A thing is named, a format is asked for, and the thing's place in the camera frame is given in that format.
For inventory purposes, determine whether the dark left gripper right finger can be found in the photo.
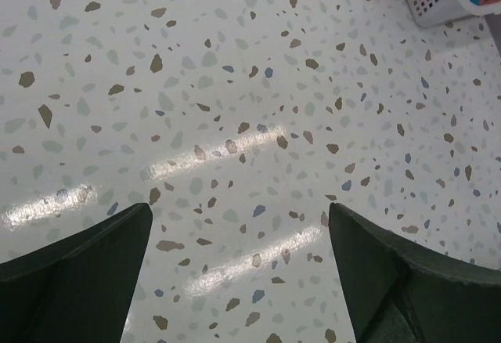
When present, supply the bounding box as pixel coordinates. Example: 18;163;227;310
329;203;500;342

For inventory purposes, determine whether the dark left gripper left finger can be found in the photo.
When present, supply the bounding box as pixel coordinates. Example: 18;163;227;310
1;203;153;342

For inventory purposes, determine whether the pink garment in basket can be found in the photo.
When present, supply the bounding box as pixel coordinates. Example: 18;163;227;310
480;0;501;5

